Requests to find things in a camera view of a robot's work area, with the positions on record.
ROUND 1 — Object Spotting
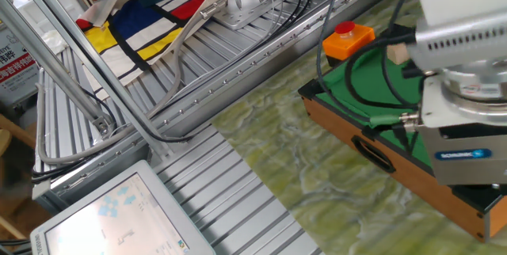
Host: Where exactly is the silver Schunk gripper body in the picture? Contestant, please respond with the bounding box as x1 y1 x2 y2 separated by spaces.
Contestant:
417 75 507 187

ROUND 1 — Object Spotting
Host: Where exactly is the mini green felt pool table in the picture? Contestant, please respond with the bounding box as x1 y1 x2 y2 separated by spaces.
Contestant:
297 23 507 244

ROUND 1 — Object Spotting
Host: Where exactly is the beige wooden cube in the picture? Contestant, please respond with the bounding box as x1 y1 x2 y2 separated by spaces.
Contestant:
387 43 411 66

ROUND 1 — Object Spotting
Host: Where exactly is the orange box red push button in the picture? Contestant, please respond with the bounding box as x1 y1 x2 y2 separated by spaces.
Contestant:
322 20 376 68

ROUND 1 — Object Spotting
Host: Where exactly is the silver robot mounting plate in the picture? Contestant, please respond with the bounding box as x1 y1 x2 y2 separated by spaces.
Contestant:
212 0 302 31

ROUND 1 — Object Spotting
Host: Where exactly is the colour block cloth bag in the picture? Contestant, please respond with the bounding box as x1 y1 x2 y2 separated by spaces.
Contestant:
74 0 227 88

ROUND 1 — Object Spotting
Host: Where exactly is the white teach pendant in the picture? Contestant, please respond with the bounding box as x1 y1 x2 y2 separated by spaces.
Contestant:
29 159 217 255

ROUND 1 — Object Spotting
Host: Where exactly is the person in dark clothes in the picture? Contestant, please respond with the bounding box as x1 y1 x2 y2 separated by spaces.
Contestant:
0 100 36 197

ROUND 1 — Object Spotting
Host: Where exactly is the white sign red text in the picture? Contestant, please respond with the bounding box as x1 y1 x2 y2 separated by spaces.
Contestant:
0 19 40 108

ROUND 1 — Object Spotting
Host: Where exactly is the black cable bundle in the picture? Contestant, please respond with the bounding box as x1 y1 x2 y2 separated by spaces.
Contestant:
31 0 427 185

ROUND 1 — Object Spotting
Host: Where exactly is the grey aluminium rail beam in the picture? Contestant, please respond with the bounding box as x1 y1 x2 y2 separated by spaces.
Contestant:
31 0 393 215

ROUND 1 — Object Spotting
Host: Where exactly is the grey flexible hose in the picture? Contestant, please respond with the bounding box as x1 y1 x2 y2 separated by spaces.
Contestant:
35 0 229 166

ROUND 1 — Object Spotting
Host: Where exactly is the aluminium frame brace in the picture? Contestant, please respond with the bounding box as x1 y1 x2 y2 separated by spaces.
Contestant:
0 0 118 137

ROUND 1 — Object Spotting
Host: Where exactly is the aluminium frame post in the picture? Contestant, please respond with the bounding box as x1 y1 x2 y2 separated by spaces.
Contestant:
6 0 177 163

